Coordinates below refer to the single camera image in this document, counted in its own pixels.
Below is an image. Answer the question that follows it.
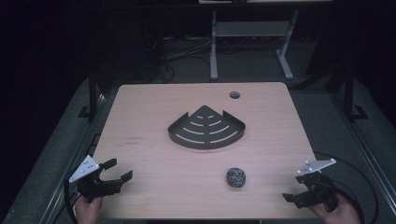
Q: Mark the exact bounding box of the person's right hand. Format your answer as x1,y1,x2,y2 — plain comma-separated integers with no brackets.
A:
310,193,362,224

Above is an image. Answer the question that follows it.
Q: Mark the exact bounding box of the steel wool scouring ball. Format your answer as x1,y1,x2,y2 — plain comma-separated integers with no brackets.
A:
226,167,248,189

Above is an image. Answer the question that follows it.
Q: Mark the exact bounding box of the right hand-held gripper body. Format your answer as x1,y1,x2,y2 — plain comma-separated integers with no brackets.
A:
293,158,339,211

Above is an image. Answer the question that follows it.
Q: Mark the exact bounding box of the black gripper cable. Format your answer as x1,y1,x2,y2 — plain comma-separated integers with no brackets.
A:
63,177,79,224
311,150,380,224

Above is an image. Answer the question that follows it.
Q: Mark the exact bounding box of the person's left hand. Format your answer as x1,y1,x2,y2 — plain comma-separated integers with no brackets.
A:
74,195,105,224

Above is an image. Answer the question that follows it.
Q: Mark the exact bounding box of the aluminium frame rail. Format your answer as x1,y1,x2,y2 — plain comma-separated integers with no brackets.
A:
329,92,396,216
38,92,108,224

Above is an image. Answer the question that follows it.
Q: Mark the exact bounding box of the black frame post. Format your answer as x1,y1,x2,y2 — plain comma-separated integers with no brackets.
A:
77,66,105,121
341,65,370,122

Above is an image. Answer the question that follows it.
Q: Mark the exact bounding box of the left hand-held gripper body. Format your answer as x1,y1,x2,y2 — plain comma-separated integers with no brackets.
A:
68,154,124,201

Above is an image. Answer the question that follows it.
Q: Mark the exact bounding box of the grey metal stand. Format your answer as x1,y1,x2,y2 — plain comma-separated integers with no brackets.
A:
209,8,301,82

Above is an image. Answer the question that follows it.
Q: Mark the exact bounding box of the black metal corner shelf rack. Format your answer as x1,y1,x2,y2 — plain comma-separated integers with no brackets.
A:
167,105,247,150

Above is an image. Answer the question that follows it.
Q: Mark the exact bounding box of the bundle of floor cables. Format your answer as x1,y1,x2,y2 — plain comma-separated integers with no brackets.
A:
142,33,213,84

